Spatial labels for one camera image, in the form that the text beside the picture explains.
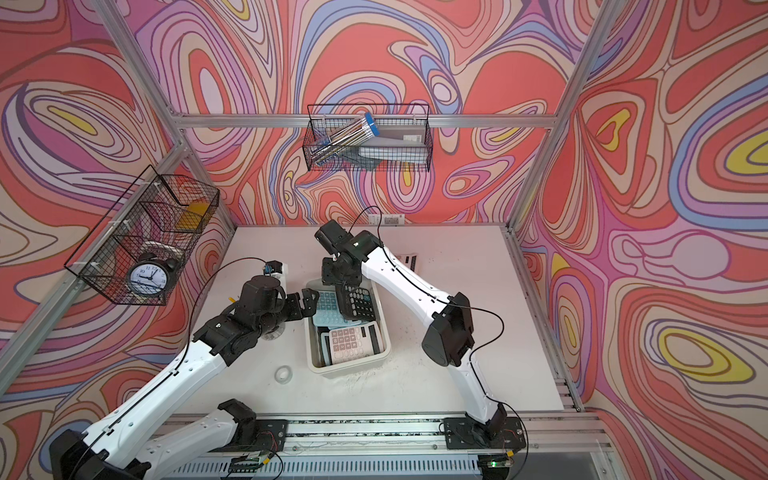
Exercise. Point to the white pink-keyed calculator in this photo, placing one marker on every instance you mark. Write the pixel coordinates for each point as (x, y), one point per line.
(343, 345)

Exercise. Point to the black wire basket left wall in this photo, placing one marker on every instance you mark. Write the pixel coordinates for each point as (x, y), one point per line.
(141, 220)

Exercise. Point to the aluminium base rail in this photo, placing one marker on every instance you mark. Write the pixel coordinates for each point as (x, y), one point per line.
(527, 440)

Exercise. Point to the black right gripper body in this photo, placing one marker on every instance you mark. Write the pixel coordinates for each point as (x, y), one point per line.
(333, 272)

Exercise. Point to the pencil tube blue cap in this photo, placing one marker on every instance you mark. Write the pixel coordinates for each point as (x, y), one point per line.
(334, 138)

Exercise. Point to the black wire basket wall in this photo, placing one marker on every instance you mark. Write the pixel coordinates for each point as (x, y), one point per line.
(406, 121)
(141, 220)

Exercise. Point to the black alarm clock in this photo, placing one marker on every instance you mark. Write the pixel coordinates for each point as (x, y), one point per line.
(152, 275)

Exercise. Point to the yellow sticky notes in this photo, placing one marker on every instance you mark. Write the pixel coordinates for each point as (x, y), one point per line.
(191, 217)

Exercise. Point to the white plastic storage box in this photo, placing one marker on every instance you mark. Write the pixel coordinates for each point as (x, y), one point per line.
(316, 359)

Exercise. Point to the white barcode label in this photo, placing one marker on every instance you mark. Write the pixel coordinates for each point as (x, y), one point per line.
(392, 219)

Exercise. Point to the black wire basket back wall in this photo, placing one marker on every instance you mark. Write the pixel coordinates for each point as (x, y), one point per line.
(406, 121)

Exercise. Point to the clear tape roll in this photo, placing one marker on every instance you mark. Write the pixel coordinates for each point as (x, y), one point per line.
(283, 375)

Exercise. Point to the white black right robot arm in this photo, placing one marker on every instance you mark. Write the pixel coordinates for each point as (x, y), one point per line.
(448, 340)

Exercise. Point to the dark maroon calculator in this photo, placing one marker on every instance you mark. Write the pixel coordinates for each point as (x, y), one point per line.
(355, 303)

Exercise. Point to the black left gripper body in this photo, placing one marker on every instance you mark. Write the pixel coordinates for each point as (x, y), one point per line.
(292, 309)

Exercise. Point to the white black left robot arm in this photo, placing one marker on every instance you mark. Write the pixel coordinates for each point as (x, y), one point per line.
(215, 346)

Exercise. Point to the grey stapler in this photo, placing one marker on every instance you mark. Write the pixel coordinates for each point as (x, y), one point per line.
(396, 150)

